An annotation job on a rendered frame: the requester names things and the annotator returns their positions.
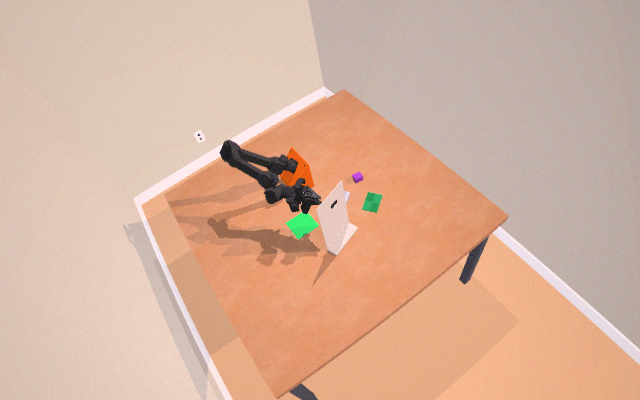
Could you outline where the green square mat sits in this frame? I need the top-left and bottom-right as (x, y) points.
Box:
(362, 192), (383, 213)

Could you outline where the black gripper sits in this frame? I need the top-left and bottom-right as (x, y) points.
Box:
(285, 178), (322, 214)

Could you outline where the green square marking on table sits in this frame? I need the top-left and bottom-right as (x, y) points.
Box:
(286, 213), (319, 240)

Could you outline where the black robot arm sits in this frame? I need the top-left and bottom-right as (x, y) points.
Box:
(219, 140), (299, 212)

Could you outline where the small purple cube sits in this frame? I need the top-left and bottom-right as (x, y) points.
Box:
(352, 171), (364, 183)

